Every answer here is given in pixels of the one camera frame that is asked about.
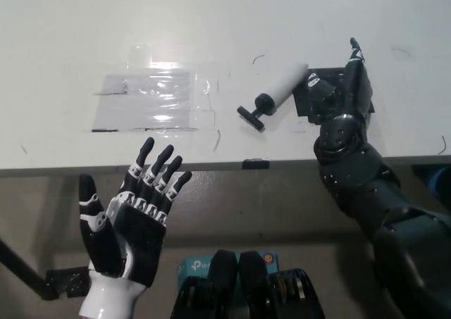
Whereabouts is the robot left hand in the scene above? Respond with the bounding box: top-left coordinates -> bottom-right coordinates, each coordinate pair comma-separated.
78,137 -> 193,319

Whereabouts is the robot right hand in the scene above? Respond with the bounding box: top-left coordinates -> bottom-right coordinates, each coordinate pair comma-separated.
304,37 -> 375,127

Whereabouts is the small white air pump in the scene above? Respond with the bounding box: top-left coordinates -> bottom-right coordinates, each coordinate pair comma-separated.
237,62 -> 310,133

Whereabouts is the teal tp-link box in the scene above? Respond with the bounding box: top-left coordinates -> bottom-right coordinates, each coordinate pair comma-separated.
177,251 -> 281,304

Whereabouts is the blue object under table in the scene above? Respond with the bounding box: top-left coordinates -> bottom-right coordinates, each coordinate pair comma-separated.
428,169 -> 451,196

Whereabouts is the black table leg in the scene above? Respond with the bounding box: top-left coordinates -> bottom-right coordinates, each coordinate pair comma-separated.
0,239 -> 50,301

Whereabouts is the small black tape piece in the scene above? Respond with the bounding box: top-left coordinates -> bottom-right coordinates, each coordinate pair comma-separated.
242,158 -> 271,170

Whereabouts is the clear plastic film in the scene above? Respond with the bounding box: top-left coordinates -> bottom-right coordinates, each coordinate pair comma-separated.
82,46 -> 221,135

